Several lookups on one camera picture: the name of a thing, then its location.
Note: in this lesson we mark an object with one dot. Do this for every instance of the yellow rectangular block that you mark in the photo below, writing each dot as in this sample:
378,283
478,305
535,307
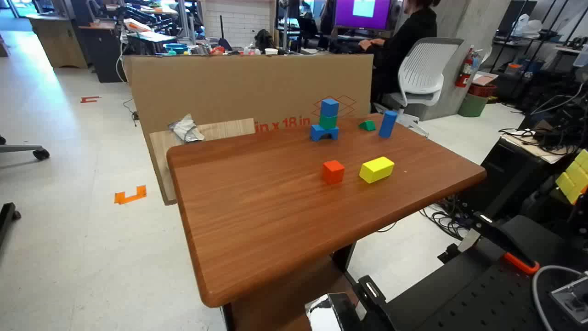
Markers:
377,169

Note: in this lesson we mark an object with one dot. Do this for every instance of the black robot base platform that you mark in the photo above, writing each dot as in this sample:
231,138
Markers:
483,300

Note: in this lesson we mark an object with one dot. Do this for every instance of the blue arch block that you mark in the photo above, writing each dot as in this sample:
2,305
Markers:
316,133

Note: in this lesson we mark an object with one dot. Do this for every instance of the small green block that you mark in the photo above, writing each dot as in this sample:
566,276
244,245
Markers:
367,125

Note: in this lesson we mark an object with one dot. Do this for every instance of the tall blue block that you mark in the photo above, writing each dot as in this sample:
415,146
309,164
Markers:
388,123

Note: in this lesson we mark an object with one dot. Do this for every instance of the orange cube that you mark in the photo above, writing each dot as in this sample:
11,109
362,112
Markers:
332,171

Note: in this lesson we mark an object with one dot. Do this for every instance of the green cube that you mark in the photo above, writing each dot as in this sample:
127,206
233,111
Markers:
327,122

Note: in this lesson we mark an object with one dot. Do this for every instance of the blue cube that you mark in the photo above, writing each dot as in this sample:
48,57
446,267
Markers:
329,107

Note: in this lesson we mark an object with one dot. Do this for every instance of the large cardboard sheet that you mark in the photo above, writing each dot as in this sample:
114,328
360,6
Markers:
244,85

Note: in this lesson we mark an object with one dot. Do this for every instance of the crumpled white cloth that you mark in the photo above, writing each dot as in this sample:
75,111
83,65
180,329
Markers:
184,129

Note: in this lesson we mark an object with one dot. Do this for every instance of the light wooden board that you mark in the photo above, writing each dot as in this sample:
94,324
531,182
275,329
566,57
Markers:
162,158

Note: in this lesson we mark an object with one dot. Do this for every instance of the white office chair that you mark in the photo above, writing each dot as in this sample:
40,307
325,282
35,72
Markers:
422,70

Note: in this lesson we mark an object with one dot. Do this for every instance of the purple computer monitor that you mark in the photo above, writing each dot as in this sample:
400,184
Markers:
360,11

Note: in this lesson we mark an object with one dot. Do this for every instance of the orange floor marker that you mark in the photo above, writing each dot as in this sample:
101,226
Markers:
125,197

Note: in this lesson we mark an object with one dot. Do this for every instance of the green bin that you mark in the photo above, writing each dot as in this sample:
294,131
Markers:
472,105

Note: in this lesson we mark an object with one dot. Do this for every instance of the red fire extinguisher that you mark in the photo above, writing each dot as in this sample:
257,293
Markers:
467,66

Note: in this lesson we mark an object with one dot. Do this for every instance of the red floor marker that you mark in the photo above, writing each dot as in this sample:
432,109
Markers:
90,98

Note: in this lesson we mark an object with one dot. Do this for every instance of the black cabinet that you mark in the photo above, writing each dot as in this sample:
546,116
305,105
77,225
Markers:
101,52

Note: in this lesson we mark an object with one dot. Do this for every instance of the wooden cabinet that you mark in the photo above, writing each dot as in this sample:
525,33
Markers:
57,39

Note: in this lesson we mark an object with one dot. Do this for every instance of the white plastic bag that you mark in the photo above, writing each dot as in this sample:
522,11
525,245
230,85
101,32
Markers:
525,28

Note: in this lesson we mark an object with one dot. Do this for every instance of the black chair base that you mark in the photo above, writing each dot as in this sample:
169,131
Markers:
5,217
24,149

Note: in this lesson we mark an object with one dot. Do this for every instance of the yellow foam pad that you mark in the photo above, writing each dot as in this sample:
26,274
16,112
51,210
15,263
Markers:
573,177

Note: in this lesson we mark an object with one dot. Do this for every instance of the grey control box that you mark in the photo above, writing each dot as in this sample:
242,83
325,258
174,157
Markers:
571,300

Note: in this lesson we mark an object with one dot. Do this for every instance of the wooden table pedestal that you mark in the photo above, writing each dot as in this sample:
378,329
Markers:
275,300

